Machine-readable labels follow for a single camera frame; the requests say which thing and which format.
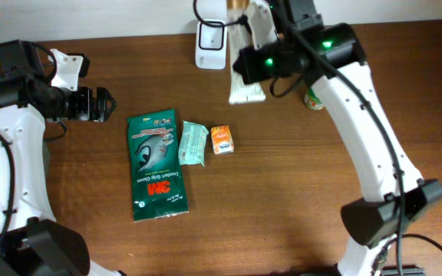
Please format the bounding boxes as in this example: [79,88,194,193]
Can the white tube with tan cap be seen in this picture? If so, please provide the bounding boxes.
[227,0,266,104]

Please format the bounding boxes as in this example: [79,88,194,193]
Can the green lid jar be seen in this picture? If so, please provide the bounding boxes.
[304,88,325,110]

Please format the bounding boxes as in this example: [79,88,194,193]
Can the orange tissue packet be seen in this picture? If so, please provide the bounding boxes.
[210,125,234,155]

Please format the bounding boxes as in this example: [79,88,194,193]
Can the mint green wipes packet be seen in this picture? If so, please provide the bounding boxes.
[178,121,209,166]

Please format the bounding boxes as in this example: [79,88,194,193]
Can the green 3M gloves packet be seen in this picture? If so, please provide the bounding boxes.
[127,109,189,222]

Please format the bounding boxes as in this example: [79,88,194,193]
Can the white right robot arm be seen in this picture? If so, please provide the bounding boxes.
[233,1,442,275]

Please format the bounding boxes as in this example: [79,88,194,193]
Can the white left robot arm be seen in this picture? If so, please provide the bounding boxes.
[0,40,116,275]

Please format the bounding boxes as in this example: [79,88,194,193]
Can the white barcode scanner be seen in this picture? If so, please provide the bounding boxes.
[195,20,227,70]

